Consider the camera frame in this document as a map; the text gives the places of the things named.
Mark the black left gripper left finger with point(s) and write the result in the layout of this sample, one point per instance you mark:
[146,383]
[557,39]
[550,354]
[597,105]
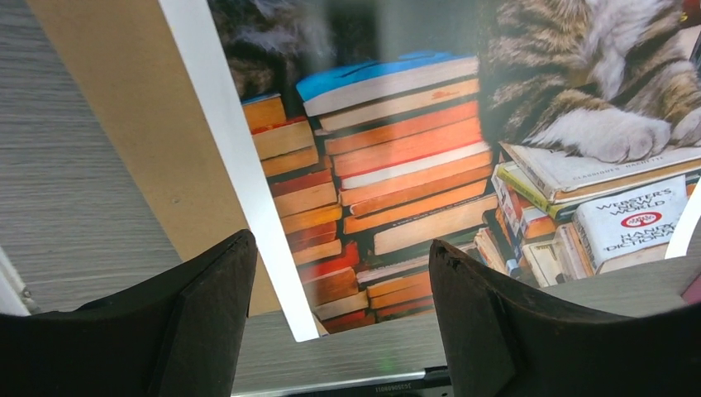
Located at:
[178,333]

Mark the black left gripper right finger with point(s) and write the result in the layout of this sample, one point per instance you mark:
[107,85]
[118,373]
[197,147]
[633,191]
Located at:
[504,338]

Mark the pink wooden picture frame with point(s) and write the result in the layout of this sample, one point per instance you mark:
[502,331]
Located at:
[692,293]

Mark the brown cardboard backing board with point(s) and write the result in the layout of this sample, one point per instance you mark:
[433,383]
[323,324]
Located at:
[155,77]

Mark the cat and books photo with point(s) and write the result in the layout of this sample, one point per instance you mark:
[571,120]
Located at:
[551,140]

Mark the aluminium rail front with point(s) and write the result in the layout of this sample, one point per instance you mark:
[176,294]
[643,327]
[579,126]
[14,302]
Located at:
[16,300]

